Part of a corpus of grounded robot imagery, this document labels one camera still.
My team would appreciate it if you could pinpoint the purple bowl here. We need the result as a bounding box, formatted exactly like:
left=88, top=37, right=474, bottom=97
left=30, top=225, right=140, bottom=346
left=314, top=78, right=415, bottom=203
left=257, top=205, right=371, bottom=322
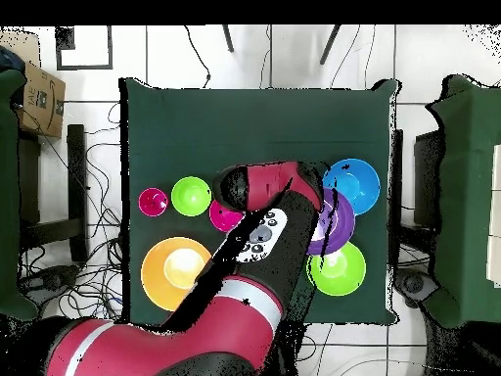
left=305, top=186, right=356, bottom=257

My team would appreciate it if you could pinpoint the small pink bowl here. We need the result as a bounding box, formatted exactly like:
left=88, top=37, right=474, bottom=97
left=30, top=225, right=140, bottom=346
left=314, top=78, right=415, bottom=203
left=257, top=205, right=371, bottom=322
left=207, top=198, right=246, bottom=233

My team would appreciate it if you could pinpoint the small green bowl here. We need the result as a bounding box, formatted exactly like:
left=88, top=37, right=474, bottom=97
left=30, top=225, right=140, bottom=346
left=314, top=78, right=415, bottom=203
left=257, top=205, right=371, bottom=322
left=170, top=175, right=213, bottom=217

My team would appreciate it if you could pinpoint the dark green tablecloth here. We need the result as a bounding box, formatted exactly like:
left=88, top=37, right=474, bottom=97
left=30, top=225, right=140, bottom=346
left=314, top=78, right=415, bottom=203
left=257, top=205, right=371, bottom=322
left=118, top=76, right=402, bottom=327

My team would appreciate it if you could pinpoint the red cup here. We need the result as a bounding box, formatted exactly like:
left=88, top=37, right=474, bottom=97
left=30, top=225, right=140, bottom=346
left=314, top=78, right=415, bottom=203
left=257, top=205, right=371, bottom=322
left=137, top=187, right=170, bottom=217

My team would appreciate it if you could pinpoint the large blue bowl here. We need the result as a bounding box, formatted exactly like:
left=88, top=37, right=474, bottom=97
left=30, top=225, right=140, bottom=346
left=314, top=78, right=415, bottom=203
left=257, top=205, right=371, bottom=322
left=322, top=158, right=382, bottom=216

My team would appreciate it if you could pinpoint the large yellow bowl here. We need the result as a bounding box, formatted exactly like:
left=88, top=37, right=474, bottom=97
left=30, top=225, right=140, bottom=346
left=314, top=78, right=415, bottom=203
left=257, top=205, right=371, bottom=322
left=140, top=236, right=214, bottom=312

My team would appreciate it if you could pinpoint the large green bowl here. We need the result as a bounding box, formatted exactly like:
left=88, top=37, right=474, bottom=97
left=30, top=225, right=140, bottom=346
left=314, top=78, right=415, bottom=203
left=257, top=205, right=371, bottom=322
left=306, top=241, right=368, bottom=298

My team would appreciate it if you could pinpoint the black tripod leg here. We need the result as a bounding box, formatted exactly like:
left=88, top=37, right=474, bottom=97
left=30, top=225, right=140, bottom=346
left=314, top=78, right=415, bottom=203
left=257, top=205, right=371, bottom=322
left=319, top=24, right=342, bottom=67
left=221, top=24, right=236, bottom=54

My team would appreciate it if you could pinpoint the black bench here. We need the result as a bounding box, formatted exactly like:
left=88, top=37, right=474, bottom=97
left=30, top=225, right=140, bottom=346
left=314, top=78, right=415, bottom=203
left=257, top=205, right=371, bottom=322
left=17, top=123, right=90, bottom=263

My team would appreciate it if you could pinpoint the grey stand base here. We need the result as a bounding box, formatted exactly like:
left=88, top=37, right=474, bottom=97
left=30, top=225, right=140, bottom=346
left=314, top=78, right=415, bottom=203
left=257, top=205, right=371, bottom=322
left=393, top=269, right=440, bottom=307
left=19, top=264, right=81, bottom=301

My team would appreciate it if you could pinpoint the green cloth covered table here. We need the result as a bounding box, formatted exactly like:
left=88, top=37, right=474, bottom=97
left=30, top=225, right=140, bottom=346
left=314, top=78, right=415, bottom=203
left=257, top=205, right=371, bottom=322
left=424, top=73, right=501, bottom=330
left=0, top=68, right=39, bottom=322

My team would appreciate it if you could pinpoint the cardboard box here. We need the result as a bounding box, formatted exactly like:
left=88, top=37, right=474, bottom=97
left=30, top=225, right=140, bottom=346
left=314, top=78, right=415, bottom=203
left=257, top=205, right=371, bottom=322
left=15, top=60, right=67, bottom=139

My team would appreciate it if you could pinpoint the black floor cable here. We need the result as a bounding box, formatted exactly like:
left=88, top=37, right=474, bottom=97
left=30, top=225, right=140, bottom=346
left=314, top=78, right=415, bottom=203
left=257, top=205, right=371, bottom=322
left=183, top=24, right=213, bottom=89

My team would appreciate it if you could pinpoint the black square floor frame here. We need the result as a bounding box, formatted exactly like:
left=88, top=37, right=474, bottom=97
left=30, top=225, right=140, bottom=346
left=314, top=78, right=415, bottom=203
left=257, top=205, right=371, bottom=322
left=54, top=24, right=114, bottom=72

